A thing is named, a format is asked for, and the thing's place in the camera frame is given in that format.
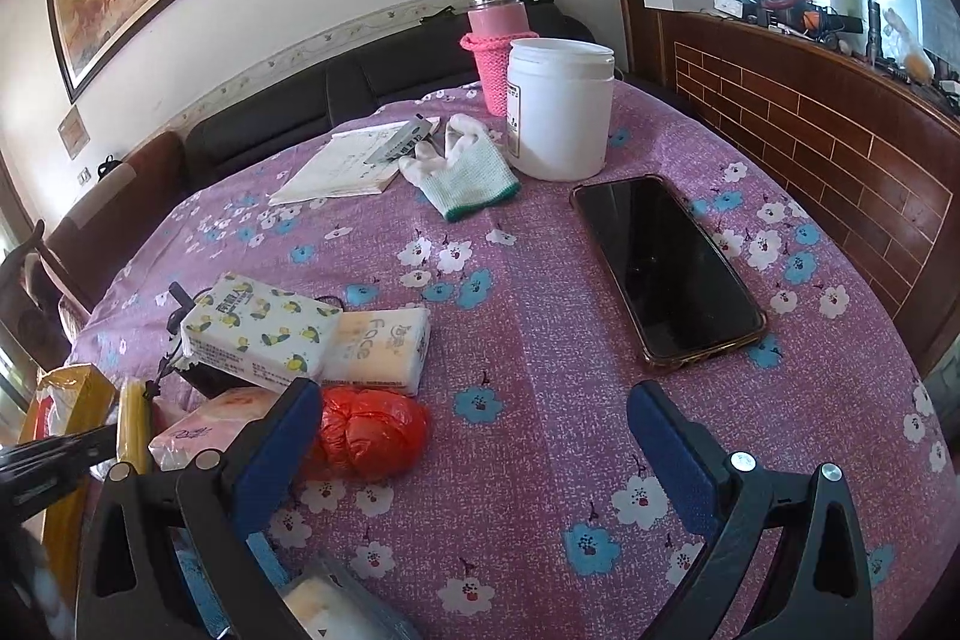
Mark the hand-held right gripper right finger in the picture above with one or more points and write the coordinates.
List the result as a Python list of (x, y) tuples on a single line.
[(667, 452)]

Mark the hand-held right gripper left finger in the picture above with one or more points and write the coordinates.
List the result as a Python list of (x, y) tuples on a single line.
[(274, 452)]

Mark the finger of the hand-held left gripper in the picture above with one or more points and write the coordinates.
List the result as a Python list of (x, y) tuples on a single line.
[(45, 467)]

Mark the yellow plastic basket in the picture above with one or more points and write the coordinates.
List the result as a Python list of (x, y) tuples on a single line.
[(75, 392)]

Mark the red plastic bag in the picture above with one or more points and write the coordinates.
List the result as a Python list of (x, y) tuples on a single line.
[(367, 430)]

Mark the lemon print tissue pack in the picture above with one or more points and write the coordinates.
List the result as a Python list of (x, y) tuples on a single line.
[(255, 325)]

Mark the pink tissue pack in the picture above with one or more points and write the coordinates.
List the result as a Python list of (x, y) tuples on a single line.
[(195, 430)]

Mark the clear wrapped tissue pack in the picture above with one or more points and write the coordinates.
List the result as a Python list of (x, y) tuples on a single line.
[(337, 610)]

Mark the black smartphone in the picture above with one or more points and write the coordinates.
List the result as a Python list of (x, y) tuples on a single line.
[(667, 269)]

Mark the dark wooden chair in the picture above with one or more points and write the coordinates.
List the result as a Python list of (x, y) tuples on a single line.
[(22, 280)]

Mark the purple floral tablecloth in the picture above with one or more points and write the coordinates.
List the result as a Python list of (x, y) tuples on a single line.
[(525, 310)]

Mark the white paper booklet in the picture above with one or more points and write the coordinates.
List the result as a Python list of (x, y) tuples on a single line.
[(330, 168)]

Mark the silver foil packet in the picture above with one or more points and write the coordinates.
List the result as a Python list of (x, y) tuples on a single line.
[(397, 144)]

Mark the wooden brick-pattern partition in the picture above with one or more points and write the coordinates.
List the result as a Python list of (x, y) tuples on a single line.
[(810, 145)]

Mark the white glove green cuff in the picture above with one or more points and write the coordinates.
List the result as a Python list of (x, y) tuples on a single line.
[(469, 175)]

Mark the black leather sofa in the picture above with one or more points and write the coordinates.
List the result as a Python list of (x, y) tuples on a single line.
[(300, 100)]

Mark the white plastic jar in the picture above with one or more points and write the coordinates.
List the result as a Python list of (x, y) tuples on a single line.
[(559, 115)]

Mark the pink thermos bottle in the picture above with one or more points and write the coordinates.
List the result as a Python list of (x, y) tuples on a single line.
[(499, 21)]

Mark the pile of tools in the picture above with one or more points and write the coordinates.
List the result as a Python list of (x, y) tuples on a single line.
[(787, 3)]

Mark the black flashlight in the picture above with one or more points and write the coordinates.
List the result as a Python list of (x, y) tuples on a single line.
[(874, 29)]

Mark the small framed wall picture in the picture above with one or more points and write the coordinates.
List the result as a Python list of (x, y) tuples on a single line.
[(73, 132)]

